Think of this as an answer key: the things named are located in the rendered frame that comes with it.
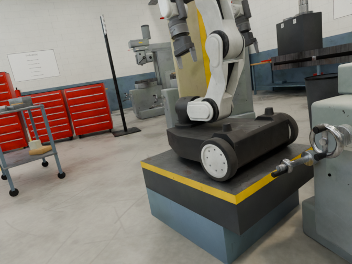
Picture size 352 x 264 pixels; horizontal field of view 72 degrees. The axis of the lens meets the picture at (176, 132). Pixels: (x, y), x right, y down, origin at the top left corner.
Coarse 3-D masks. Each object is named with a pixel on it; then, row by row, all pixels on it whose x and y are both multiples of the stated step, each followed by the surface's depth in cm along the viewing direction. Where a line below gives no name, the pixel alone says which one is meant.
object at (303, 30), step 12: (312, 12) 128; (276, 24) 146; (288, 24) 136; (300, 24) 128; (312, 24) 128; (288, 36) 138; (300, 36) 130; (312, 36) 129; (288, 48) 140; (300, 48) 132; (312, 48) 130
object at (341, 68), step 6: (342, 66) 97; (348, 66) 95; (342, 72) 98; (348, 72) 96; (342, 78) 98; (348, 78) 96; (342, 84) 99; (348, 84) 97; (342, 90) 99; (348, 90) 97
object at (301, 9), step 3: (306, 0) 128; (300, 3) 130; (303, 3) 129; (306, 3) 129; (300, 6) 130; (303, 6) 129; (306, 6) 129; (300, 9) 131; (303, 9) 130; (306, 9) 129; (300, 12) 131
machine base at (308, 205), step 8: (304, 200) 121; (312, 200) 120; (304, 208) 120; (312, 208) 116; (304, 216) 121; (312, 216) 117; (304, 224) 123; (312, 224) 118; (304, 232) 124; (312, 232) 119; (320, 240) 116; (328, 248) 112; (336, 248) 108; (344, 256) 105
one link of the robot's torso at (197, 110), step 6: (192, 102) 141; (198, 102) 137; (204, 102) 133; (192, 108) 141; (198, 108) 137; (204, 108) 133; (210, 108) 131; (192, 114) 143; (198, 114) 139; (204, 114) 134; (210, 114) 132; (198, 120) 142; (204, 120) 137
